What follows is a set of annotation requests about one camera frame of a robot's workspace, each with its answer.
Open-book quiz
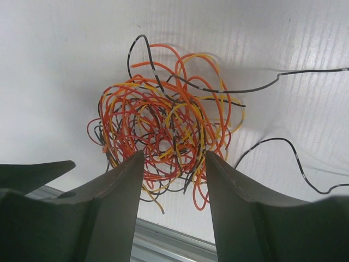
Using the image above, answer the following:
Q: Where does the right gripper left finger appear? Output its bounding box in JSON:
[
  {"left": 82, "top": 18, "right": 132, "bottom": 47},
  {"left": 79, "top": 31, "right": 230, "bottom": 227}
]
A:
[{"left": 1, "top": 151, "right": 145, "bottom": 261}]

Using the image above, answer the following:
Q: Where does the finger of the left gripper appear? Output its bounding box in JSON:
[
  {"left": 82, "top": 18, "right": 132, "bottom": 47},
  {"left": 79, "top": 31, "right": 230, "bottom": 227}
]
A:
[{"left": 1, "top": 160, "right": 75, "bottom": 191}]

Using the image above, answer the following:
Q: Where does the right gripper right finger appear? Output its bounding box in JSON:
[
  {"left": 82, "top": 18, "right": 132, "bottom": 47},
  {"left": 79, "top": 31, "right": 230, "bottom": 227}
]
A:
[{"left": 206, "top": 151, "right": 348, "bottom": 261}]

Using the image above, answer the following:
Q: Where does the long thin black wire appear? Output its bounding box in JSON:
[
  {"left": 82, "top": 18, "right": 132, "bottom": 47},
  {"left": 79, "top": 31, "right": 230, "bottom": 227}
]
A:
[{"left": 127, "top": 34, "right": 349, "bottom": 195}]

